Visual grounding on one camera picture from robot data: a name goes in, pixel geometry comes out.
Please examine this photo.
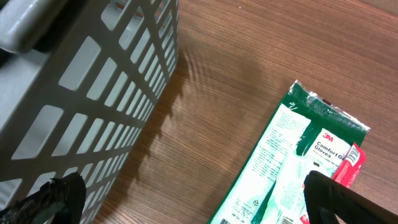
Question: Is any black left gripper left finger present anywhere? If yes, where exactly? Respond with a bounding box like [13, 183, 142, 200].
[1, 172, 86, 224]

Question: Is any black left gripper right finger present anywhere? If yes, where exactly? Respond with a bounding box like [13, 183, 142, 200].
[303, 170, 397, 224]

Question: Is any red toothpaste tube pack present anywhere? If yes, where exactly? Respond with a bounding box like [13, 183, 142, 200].
[300, 143, 366, 224]

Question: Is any green 3M gloves package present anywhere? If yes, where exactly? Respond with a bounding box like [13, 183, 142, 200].
[209, 81, 370, 223]

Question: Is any grey plastic mesh basket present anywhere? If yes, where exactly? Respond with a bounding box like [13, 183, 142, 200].
[1, 0, 179, 223]

